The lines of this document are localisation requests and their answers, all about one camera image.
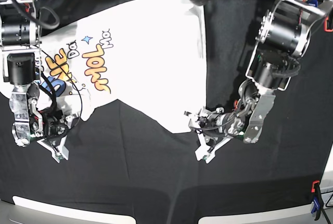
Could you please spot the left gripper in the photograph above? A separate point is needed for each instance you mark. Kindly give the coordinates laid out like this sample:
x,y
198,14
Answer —
x,y
217,124

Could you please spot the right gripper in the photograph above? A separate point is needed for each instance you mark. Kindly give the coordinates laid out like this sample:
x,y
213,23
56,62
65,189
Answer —
x,y
57,125

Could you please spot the white printed t-shirt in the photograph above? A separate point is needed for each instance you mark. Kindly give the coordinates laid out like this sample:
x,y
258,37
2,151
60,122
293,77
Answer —
x,y
149,54

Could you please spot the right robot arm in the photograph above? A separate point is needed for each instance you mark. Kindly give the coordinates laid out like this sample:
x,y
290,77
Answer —
x,y
33,103

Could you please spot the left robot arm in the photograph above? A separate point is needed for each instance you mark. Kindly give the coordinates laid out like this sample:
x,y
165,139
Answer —
x,y
254,49

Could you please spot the black table cloth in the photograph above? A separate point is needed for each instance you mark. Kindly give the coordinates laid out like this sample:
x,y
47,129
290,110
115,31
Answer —
x,y
123,162

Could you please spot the orange blue clamp bottom right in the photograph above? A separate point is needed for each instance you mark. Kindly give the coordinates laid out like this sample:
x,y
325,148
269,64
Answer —
x,y
316,200

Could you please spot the orange clamp top right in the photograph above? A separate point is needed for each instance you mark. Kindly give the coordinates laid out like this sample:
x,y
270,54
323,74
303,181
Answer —
x,y
328,24

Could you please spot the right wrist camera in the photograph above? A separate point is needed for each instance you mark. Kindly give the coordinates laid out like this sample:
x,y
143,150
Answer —
x,y
57,148

